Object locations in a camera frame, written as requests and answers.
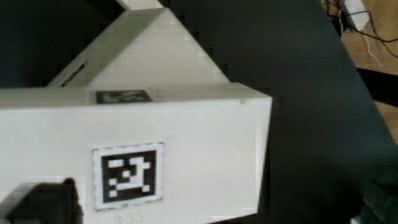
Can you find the white cabinet body box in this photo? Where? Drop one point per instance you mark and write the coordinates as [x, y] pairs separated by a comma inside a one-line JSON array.
[[145, 53]]

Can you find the white cabinet top block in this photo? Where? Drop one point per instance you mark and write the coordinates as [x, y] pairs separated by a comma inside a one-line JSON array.
[[161, 147]]

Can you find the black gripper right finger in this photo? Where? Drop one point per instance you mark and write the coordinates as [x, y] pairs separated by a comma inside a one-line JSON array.
[[380, 212]]

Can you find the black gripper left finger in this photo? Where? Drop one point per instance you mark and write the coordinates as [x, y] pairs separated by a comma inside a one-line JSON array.
[[49, 205]]

